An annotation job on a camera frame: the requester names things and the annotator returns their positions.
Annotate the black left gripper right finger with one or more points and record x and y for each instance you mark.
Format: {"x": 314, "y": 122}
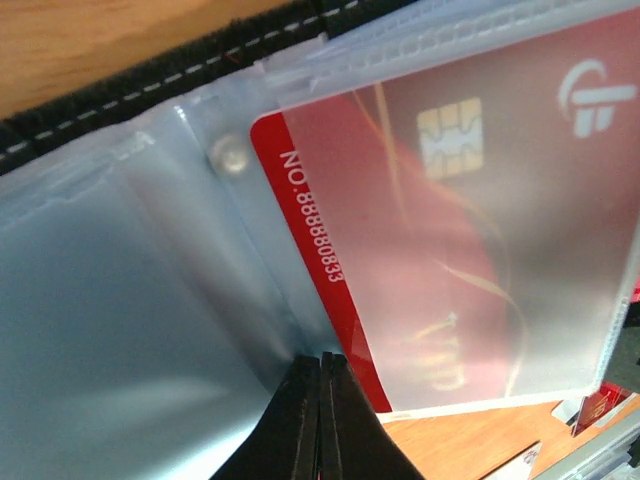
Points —
{"x": 352, "y": 442}

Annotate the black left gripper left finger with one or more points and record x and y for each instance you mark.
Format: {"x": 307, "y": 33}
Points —
{"x": 283, "y": 444}

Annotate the red VIP card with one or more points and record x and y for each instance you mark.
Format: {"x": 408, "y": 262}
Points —
{"x": 466, "y": 200}

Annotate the black leather card holder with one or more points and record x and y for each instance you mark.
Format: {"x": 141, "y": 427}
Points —
{"x": 153, "y": 296}

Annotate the white card centre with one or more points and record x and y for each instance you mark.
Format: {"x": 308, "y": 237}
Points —
{"x": 519, "y": 467}

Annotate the red card upper centre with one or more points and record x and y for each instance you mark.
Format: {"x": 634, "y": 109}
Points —
{"x": 598, "y": 405}

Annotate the aluminium rail base front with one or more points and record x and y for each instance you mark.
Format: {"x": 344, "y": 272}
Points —
{"x": 613, "y": 454}

